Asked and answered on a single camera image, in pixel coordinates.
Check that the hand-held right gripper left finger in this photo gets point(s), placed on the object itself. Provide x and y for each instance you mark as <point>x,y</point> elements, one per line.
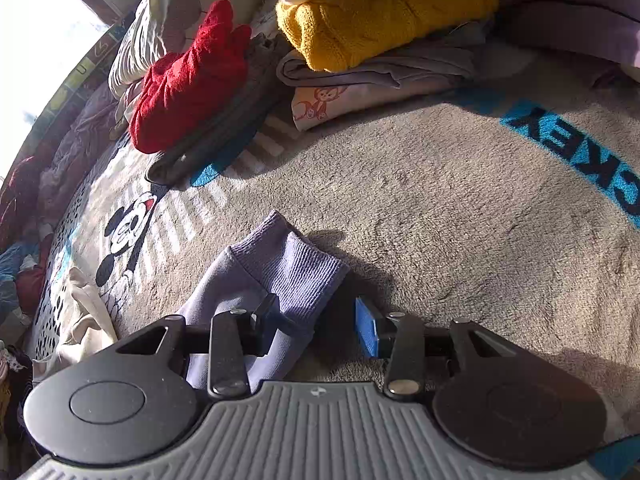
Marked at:
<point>270,320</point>

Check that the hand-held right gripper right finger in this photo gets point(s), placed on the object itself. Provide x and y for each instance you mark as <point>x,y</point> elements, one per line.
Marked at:
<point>366,327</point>

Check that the lavender sweatshirt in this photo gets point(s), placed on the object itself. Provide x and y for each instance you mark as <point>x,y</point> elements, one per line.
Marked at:
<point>285,265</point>

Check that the cartoon mouse printed blanket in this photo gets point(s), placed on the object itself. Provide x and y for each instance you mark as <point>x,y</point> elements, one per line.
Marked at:
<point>425,200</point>

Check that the dark grey pants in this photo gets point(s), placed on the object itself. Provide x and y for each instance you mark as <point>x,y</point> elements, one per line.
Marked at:
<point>215,145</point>

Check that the cream cloth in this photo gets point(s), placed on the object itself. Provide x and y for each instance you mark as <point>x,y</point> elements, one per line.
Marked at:
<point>82,320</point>

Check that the white monkey print cloth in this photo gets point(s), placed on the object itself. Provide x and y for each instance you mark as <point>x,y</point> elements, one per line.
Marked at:
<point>325,105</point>

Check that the red sweater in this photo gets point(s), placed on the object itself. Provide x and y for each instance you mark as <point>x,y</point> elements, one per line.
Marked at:
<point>190,85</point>

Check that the grey folded garment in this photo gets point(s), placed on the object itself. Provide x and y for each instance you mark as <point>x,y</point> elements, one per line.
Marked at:
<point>360,72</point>

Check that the blue cloth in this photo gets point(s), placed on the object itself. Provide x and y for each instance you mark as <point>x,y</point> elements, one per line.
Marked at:
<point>12,275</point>

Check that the crumpled pink cloth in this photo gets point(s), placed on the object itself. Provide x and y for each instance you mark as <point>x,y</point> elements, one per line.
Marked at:
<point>80,140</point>

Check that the dark red cloth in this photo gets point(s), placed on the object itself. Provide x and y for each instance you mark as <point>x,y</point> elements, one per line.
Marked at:
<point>20,195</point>

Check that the yellow knit sweater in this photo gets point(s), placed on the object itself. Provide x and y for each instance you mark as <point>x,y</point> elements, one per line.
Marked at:
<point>380,15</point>

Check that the alphabet foam mat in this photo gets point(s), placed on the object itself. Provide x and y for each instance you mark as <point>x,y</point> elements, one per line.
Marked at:
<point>75,75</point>

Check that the cream quilted pillow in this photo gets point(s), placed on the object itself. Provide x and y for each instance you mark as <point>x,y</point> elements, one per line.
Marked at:
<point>150,25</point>

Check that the window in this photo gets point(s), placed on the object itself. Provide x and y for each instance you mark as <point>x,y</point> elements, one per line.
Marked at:
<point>40,50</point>

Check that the mauve grey blanket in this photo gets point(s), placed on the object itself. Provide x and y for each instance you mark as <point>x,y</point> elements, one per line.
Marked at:
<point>565,10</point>

